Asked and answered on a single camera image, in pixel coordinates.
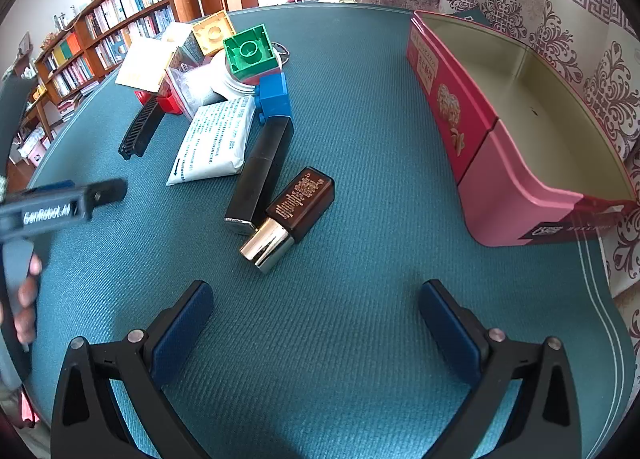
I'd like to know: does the teal mat covered desktop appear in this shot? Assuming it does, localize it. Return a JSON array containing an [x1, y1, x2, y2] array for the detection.
[[25, 3, 636, 459]]

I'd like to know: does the small floral patterned box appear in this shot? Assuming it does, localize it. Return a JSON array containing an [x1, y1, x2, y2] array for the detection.
[[170, 32, 206, 72]]

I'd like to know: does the black comb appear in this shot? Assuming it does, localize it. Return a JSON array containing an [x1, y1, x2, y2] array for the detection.
[[118, 102, 163, 161]]

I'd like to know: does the white sachet packet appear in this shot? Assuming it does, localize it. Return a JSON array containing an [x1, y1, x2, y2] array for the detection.
[[166, 96, 257, 186]]

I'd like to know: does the wooden bookshelf with books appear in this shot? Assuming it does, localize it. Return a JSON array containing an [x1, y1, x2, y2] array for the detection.
[[15, 0, 201, 170]]

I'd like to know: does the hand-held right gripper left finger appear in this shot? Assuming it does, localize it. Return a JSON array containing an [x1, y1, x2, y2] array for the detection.
[[50, 280, 216, 459]]

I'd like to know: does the red cardboard box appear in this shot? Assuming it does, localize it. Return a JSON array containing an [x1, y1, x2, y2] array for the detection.
[[406, 10, 640, 247]]

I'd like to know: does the brown cosmetic bottle silver cap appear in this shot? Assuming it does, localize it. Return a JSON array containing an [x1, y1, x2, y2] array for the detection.
[[239, 166, 336, 272]]

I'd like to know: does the person's left hand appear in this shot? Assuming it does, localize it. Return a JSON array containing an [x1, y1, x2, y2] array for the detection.
[[0, 255, 44, 345]]

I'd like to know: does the clear plastic bag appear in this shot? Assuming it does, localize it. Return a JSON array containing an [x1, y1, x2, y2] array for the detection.
[[165, 64, 231, 120]]

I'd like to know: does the yellow building block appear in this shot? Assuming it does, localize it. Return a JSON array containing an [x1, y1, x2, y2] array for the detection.
[[191, 10, 236, 57]]

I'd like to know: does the white round lid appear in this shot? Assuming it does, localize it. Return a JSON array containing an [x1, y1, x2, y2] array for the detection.
[[209, 49, 266, 99]]

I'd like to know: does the red building block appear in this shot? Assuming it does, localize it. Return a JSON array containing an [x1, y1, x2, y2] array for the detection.
[[135, 89, 186, 116]]

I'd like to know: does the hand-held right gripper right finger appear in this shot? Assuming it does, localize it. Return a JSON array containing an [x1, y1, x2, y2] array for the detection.
[[419, 279, 583, 459]]

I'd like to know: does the green building block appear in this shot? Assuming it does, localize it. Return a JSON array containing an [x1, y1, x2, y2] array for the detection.
[[222, 24, 278, 81]]

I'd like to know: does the blue building block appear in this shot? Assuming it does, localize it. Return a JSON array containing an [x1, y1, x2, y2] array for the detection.
[[256, 72, 292, 126]]

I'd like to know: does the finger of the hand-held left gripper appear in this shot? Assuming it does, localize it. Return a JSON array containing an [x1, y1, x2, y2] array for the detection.
[[75, 178, 129, 221], [27, 180, 76, 193]]

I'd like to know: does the black lipstick case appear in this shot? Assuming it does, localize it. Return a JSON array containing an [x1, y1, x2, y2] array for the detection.
[[223, 116, 295, 236]]

